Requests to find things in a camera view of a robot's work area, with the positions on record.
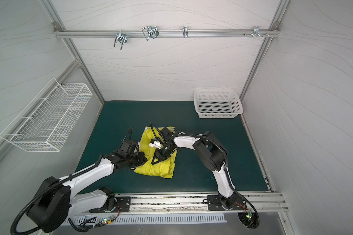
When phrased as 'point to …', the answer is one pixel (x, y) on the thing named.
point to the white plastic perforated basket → (217, 104)
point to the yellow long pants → (164, 168)
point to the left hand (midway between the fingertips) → (148, 160)
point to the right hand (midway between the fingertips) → (154, 162)
